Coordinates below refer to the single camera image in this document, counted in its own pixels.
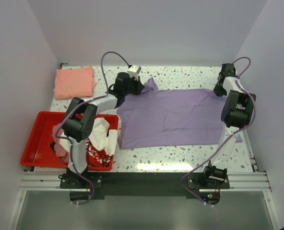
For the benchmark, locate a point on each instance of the white and red t shirt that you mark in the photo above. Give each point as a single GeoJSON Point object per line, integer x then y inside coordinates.
{"type": "Point", "coordinates": [102, 142]}

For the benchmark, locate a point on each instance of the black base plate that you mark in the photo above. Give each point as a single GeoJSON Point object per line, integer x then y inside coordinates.
{"type": "Point", "coordinates": [99, 185]}

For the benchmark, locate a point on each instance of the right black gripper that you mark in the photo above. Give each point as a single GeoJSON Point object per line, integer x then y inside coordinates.
{"type": "Point", "coordinates": [218, 92]}

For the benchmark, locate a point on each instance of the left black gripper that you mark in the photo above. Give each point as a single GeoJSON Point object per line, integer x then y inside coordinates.
{"type": "Point", "coordinates": [139, 86]}

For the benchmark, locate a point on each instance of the folded salmon pink t shirt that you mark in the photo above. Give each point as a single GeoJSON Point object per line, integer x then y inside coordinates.
{"type": "Point", "coordinates": [70, 83]}

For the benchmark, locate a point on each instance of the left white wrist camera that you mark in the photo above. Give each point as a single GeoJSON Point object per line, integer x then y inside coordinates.
{"type": "Point", "coordinates": [133, 71]}

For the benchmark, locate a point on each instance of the red plastic tray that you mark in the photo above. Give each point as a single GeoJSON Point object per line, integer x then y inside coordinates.
{"type": "Point", "coordinates": [39, 151]}

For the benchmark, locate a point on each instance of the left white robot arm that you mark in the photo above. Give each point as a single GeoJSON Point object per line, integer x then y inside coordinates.
{"type": "Point", "coordinates": [80, 116]}

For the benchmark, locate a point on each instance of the purple t shirt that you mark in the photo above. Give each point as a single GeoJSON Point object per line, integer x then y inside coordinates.
{"type": "Point", "coordinates": [170, 118]}

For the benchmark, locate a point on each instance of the dusty pink t shirt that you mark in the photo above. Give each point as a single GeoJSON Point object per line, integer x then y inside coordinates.
{"type": "Point", "coordinates": [61, 146]}

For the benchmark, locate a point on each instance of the aluminium frame rail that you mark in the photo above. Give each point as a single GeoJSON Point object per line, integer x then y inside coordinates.
{"type": "Point", "coordinates": [40, 181]}

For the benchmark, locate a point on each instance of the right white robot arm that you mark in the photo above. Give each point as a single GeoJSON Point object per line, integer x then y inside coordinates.
{"type": "Point", "coordinates": [237, 114]}

